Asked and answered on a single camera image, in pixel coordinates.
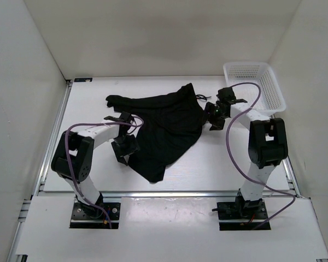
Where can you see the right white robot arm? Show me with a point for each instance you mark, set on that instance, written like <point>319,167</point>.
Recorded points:
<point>267,147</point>

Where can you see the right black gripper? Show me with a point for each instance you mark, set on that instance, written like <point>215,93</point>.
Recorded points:
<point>209,108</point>

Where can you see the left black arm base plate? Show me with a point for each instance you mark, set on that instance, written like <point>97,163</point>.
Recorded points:
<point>83,217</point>

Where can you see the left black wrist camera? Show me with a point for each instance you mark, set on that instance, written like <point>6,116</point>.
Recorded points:
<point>126,118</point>

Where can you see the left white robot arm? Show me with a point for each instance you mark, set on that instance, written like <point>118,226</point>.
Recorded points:
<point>73,156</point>

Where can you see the black corner bracket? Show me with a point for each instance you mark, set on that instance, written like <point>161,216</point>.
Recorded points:
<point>83,79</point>

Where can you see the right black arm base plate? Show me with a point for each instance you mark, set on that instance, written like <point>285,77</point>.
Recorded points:
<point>234,218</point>

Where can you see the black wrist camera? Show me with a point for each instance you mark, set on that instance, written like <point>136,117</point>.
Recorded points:
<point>226,95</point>
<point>126,118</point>

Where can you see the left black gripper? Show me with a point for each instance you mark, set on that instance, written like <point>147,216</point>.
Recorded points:
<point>133,148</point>

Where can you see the white perforated plastic basket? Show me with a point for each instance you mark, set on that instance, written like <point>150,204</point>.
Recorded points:
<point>255,81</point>

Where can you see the aluminium front rail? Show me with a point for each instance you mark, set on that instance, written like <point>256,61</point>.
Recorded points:
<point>171,194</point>

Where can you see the black shorts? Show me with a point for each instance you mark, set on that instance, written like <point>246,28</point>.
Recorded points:
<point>172,124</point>

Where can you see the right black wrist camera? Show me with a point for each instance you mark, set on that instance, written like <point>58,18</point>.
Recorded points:
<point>226,95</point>

